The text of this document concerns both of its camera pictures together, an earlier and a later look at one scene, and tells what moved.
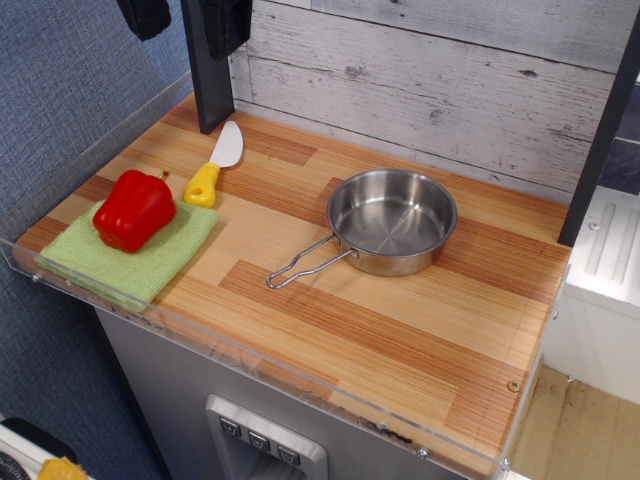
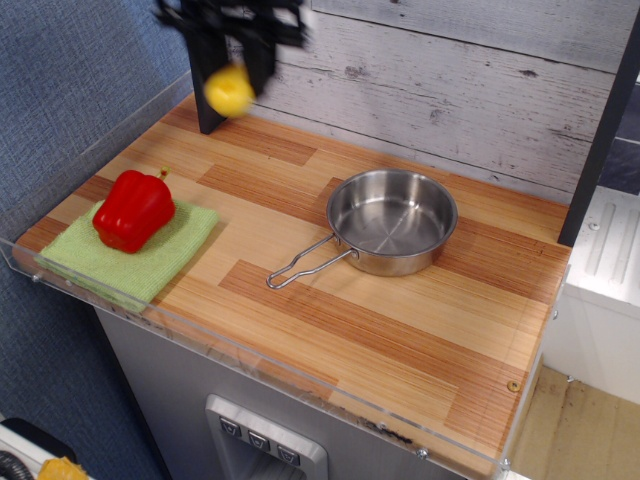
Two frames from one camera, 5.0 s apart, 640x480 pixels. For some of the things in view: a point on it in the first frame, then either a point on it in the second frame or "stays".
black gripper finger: x=227 y=25 to x=261 y=23
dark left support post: x=212 y=77 stays
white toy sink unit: x=594 y=333 stays
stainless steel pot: x=394 y=221 stays
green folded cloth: x=132 y=280 stays
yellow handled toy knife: x=227 y=152 to x=229 y=90
